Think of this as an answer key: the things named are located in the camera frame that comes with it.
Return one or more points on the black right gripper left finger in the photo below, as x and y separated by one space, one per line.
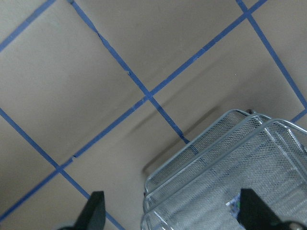
92 216

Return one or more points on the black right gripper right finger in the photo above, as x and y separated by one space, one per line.
255 214

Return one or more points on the red emergency stop button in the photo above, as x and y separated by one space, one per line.
234 205

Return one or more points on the metal mesh shelf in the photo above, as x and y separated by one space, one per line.
239 150

